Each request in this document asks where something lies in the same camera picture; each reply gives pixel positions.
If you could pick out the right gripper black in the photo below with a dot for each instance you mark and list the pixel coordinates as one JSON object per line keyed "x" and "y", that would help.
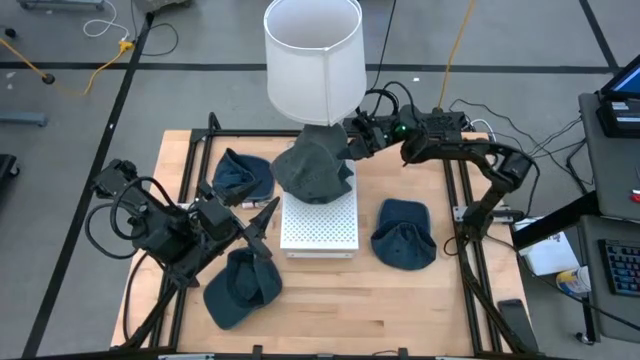
{"x": 377, "y": 132}

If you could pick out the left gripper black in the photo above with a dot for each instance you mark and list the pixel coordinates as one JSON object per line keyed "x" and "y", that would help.
{"x": 220, "y": 222}

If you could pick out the blue denim baseball cap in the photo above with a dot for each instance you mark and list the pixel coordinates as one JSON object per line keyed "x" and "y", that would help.
{"x": 237, "y": 167}
{"x": 402, "y": 245}

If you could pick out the dark garments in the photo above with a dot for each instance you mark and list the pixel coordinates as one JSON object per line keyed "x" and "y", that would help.
{"x": 310, "y": 175}

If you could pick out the navy blue baseball cap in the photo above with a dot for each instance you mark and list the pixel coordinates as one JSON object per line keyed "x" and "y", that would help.
{"x": 235, "y": 300}

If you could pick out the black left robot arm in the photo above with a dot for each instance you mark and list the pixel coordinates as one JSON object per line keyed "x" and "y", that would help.
{"x": 160, "y": 235}

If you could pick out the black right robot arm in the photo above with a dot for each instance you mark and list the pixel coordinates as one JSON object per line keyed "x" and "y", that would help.
{"x": 450, "y": 150}

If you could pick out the white lamp shade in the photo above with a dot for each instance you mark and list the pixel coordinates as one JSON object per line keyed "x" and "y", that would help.
{"x": 315, "y": 85}

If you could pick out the white perforated metal rack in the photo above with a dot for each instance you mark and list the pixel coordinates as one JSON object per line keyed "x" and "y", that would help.
{"x": 320, "y": 230}

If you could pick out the white paper box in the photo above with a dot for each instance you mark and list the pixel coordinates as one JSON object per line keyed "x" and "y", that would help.
{"x": 550, "y": 255}

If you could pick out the black flat pedal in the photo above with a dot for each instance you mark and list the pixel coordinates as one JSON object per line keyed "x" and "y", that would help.
{"x": 517, "y": 325}

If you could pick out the grey desk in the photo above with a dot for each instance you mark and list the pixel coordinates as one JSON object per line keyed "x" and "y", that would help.
{"x": 610, "y": 170}

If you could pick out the black desktop device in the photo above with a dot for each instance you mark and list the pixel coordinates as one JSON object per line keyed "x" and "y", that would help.
{"x": 620, "y": 125}

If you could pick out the wipes canister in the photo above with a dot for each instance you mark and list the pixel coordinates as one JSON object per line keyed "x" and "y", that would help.
{"x": 575, "y": 282}

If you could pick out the laptop computer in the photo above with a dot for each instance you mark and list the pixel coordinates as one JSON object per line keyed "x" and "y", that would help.
{"x": 627, "y": 80}

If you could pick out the black keyboard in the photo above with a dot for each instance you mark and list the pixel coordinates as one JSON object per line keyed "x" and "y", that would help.
{"x": 622, "y": 267}

